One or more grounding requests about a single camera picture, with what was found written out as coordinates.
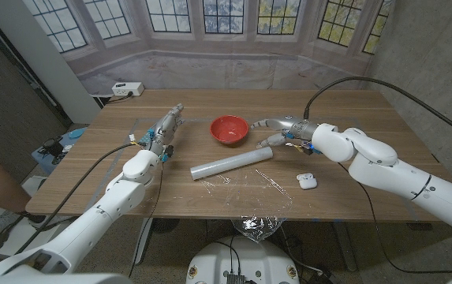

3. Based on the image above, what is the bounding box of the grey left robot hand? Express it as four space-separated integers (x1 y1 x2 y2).
146 103 185 155

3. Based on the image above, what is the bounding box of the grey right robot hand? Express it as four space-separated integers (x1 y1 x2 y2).
250 115 321 150

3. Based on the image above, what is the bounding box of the cling film roll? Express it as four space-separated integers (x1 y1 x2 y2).
189 146 275 181

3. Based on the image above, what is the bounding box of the clear cling film sheet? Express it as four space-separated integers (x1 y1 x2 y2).
200 168 294 242

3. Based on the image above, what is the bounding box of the white AirPods case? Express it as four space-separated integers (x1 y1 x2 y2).
296 172 319 191

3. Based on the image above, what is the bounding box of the red bowl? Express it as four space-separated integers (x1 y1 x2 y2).
209 114 250 146

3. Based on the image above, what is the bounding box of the white power strip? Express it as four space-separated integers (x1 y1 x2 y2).
111 81 145 98

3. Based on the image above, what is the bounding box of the printed window backdrop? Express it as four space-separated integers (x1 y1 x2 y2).
22 0 394 95

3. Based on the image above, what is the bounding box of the blue stool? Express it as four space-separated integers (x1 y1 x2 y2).
31 126 88 174

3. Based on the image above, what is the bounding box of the black round fan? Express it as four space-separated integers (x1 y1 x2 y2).
150 218 181 234

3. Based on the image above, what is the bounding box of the grey metal table leg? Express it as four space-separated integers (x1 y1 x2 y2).
334 221 357 272
132 217 154 265

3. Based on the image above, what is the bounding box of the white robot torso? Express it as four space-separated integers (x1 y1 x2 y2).
185 235 301 284

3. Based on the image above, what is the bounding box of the grey sneaker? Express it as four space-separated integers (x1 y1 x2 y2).
20 212 75 230

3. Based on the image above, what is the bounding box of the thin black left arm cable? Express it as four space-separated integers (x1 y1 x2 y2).
128 161 164 279

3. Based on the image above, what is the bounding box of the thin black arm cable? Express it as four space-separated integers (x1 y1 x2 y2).
338 162 452 275
128 161 164 279

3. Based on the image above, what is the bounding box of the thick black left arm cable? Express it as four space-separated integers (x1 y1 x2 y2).
16 142 144 254

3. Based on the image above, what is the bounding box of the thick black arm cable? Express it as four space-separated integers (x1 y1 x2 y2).
16 142 144 254
303 76 452 143

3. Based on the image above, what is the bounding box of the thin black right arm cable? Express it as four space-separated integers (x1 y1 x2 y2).
338 162 452 275

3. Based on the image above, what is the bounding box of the black gadget with cables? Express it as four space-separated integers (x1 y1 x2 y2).
38 136 67 166

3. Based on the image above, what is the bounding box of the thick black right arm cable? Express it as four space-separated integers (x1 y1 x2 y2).
303 76 452 143

